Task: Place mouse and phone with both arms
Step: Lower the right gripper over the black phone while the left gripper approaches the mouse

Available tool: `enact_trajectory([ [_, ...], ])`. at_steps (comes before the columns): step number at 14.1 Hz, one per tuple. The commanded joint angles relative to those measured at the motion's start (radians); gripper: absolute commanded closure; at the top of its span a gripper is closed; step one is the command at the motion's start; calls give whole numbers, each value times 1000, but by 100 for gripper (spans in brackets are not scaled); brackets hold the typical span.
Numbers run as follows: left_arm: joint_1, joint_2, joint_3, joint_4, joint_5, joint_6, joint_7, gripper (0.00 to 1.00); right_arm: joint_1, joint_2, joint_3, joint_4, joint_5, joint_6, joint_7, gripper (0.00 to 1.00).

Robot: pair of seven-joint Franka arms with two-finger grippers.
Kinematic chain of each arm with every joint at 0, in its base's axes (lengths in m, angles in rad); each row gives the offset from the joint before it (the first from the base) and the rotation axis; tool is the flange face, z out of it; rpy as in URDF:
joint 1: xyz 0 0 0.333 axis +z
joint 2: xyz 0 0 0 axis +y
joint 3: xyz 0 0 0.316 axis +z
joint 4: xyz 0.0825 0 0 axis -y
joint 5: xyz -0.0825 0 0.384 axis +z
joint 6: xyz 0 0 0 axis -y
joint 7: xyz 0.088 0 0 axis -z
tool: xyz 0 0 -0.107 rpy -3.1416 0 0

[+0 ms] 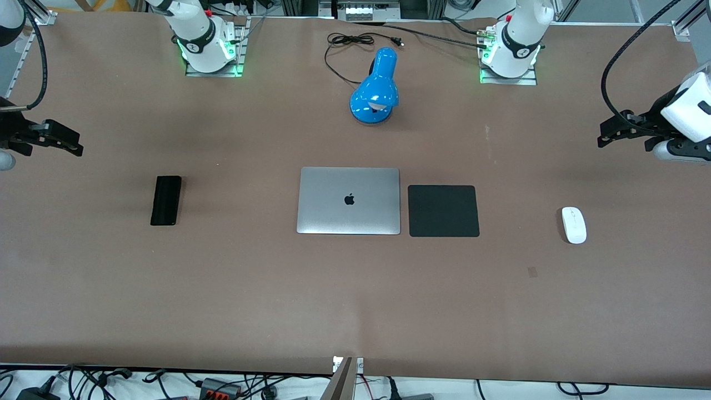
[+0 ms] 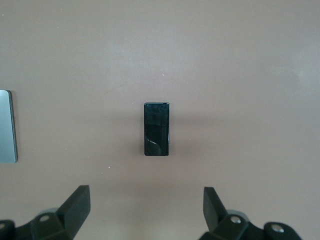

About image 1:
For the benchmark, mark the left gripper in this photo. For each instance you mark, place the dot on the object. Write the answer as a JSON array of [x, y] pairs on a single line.
[[654, 120]]

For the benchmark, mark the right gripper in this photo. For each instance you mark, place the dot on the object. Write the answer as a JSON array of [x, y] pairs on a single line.
[[12, 129]]

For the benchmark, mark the white computer mouse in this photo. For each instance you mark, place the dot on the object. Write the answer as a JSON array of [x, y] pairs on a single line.
[[574, 225]]

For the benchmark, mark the black smartphone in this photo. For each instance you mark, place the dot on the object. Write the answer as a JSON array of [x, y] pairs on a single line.
[[165, 200]]

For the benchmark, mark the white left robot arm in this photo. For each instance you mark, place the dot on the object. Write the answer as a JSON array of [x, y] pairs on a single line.
[[514, 44]]

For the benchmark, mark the black square mouse pad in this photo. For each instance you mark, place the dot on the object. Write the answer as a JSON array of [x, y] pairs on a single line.
[[443, 211]]

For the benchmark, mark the perforated metal edge strip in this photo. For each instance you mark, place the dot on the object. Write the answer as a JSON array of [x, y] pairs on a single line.
[[16, 61]]

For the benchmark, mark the blue desk lamp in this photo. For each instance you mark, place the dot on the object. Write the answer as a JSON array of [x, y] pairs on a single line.
[[377, 89]]

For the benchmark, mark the black power adapter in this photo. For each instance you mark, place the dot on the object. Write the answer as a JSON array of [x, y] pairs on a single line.
[[38, 393]]

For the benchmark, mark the grey power strip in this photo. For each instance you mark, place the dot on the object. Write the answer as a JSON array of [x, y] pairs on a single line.
[[364, 12]]

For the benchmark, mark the silver closed laptop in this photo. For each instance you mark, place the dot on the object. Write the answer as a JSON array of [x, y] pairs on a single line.
[[348, 214]]

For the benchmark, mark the orange and black connector box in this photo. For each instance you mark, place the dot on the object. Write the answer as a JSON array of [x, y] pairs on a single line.
[[219, 388]]

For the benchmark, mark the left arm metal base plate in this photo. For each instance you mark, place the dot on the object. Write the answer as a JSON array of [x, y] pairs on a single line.
[[527, 81]]

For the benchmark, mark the aluminium frame corner bracket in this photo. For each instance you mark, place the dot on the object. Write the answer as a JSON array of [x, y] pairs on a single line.
[[689, 25], [41, 14]]

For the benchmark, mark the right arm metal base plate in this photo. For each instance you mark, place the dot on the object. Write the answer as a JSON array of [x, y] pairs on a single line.
[[194, 71]]

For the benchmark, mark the grey camera stand post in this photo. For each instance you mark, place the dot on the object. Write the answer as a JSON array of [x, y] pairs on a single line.
[[343, 383]]

